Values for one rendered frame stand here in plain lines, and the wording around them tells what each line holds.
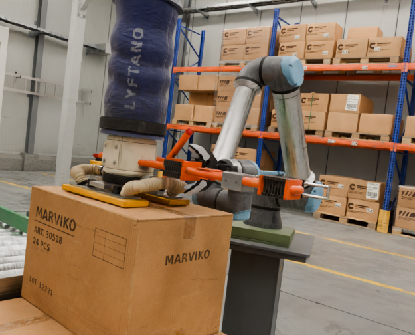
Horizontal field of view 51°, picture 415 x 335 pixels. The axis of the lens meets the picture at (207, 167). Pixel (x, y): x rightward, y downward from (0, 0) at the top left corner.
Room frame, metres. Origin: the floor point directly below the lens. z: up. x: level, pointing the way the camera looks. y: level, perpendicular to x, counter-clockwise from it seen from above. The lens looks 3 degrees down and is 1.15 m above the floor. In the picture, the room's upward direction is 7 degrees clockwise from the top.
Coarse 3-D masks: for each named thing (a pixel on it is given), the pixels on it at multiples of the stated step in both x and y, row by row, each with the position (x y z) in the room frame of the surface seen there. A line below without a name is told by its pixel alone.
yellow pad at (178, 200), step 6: (144, 198) 1.49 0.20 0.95; (150, 198) 1.47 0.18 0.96; (156, 198) 1.45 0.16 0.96; (162, 198) 1.43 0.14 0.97; (168, 198) 1.44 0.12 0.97; (174, 198) 1.46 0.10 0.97; (180, 198) 1.48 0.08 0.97; (168, 204) 1.41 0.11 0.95; (174, 204) 1.42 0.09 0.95; (180, 204) 1.45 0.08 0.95; (186, 204) 1.47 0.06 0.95
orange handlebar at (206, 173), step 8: (144, 160) 1.39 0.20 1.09; (152, 160) 1.43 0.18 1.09; (160, 160) 1.63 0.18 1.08; (160, 168) 1.34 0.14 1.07; (192, 168) 1.26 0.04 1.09; (200, 168) 1.23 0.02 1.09; (208, 168) 1.28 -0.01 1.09; (200, 176) 1.24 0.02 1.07; (208, 176) 1.21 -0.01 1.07; (216, 176) 1.19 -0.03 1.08; (248, 184) 1.12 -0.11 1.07; (256, 184) 1.11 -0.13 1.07; (296, 192) 1.05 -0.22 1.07
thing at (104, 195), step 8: (64, 184) 1.48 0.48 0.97; (72, 184) 1.46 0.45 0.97; (88, 184) 1.44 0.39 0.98; (72, 192) 1.44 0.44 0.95; (80, 192) 1.41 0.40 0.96; (88, 192) 1.38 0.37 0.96; (96, 192) 1.37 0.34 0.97; (104, 192) 1.36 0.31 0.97; (112, 192) 1.36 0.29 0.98; (104, 200) 1.32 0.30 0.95; (112, 200) 1.30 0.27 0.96; (120, 200) 1.28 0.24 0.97; (128, 200) 1.29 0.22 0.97; (136, 200) 1.31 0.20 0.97; (144, 200) 1.33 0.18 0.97
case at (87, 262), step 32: (32, 192) 1.51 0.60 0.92; (64, 192) 1.45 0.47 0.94; (32, 224) 1.50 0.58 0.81; (64, 224) 1.36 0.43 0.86; (96, 224) 1.24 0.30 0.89; (128, 224) 1.15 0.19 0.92; (160, 224) 1.18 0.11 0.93; (192, 224) 1.27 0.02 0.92; (224, 224) 1.39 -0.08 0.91; (32, 256) 1.48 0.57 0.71; (64, 256) 1.34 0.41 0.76; (96, 256) 1.23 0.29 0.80; (128, 256) 1.14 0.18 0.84; (160, 256) 1.19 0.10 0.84; (192, 256) 1.29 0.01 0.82; (224, 256) 1.40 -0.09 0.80; (32, 288) 1.47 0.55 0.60; (64, 288) 1.33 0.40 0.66; (96, 288) 1.22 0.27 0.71; (128, 288) 1.13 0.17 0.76; (160, 288) 1.20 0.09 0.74; (192, 288) 1.30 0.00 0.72; (64, 320) 1.32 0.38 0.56; (96, 320) 1.21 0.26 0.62; (128, 320) 1.12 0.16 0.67; (160, 320) 1.21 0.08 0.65; (192, 320) 1.31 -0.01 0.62
